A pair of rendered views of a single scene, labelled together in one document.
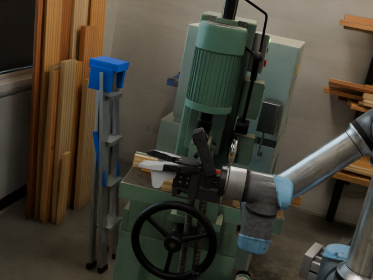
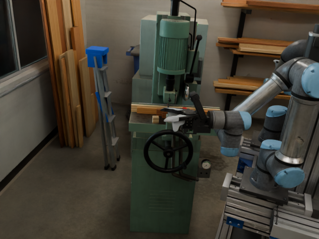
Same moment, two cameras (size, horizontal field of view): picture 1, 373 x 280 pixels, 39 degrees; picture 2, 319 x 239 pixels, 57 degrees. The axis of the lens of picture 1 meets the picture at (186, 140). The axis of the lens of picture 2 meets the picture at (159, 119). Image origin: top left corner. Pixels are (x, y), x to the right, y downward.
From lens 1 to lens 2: 0.27 m
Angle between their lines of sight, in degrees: 10
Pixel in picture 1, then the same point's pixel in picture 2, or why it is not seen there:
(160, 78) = (118, 51)
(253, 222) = (231, 140)
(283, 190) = (247, 119)
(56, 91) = (65, 71)
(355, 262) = (287, 151)
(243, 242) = (225, 151)
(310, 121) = (209, 63)
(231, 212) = not seen: hidden behind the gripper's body
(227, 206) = not seen: hidden behind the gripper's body
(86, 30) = (74, 30)
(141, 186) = (141, 123)
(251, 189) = (228, 122)
